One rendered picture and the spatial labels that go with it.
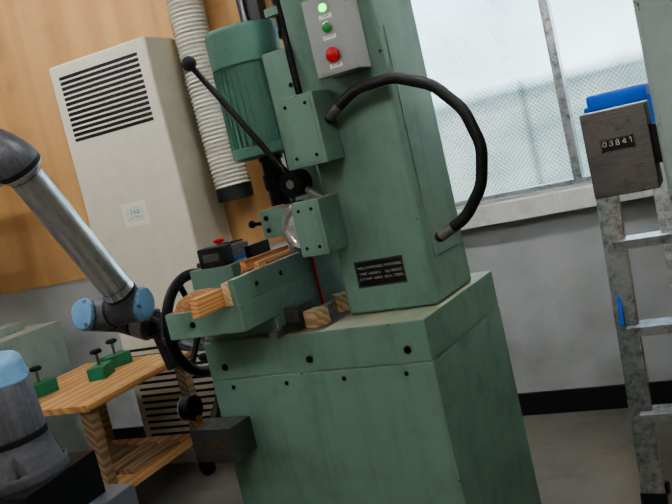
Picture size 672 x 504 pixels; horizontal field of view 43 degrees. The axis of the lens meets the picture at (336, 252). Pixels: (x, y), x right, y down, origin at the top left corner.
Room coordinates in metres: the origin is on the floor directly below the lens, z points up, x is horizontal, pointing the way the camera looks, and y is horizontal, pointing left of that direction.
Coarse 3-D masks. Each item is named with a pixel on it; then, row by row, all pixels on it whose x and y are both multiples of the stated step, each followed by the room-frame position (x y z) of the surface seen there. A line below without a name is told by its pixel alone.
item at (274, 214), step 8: (272, 208) 2.06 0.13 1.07; (280, 208) 2.03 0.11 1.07; (264, 216) 2.06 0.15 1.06; (272, 216) 2.04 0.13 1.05; (280, 216) 2.03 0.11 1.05; (264, 224) 2.06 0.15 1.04; (272, 224) 2.05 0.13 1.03; (280, 224) 2.04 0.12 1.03; (264, 232) 2.06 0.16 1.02; (272, 232) 2.05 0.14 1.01; (280, 232) 2.04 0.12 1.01
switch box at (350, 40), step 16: (320, 0) 1.76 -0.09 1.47; (336, 0) 1.74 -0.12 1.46; (352, 0) 1.77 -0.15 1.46; (304, 16) 1.79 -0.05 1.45; (336, 16) 1.75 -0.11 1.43; (352, 16) 1.75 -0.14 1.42; (320, 32) 1.77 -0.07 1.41; (336, 32) 1.75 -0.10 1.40; (352, 32) 1.74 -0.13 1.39; (320, 48) 1.77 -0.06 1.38; (352, 48) 1.74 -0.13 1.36; (320, 64) 1.78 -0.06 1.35; (352, 64) 1.74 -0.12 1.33; (368, 64) 1.77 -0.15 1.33
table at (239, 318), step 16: (320, 272) 2.07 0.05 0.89; (336, 272) 2.14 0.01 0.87; (288, 288) 1.94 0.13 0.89; (304, 288) 2.00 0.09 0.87; (240, 304) 1.77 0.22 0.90; (256, 304) 1.82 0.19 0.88; (272, 304) 1.87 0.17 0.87; (288, 304) 1.92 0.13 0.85; (176, 320) 1.86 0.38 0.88; (192, 320) 1.84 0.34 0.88; (208, 320) 1.81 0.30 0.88; (224, 320) 1.79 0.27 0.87; (240, 320) 1.77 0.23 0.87; (256, 320) 1.81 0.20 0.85; (176, 336) 1.86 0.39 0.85; (192, 336) 1.84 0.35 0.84
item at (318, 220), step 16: (304, 208) 1.80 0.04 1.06; (320, 208) 1.79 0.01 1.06; (336, 208) 1.85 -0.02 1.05; (304, 224) 1.80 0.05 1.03; (320, 224) 1.79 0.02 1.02; (336, 224) 1.83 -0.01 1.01; (304, 240) 1.81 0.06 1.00; (320, 240) 1.79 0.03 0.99; (336, 240) 1.82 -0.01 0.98; (304, 256) 1.82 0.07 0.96
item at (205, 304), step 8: (200, 296) 1.74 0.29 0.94; (208, 296) 1.74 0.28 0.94; (216, 296) 1.77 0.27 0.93; (192, 304) 1.72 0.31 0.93; (200, 304) 1.72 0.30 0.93; (208, 304) 1.74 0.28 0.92; (216, 304) 1.76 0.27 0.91; (224, 304) 1.78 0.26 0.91; (192, 312) 1.72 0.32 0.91; (200, 312) 1.71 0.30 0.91; (208, 312) 1.73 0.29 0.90
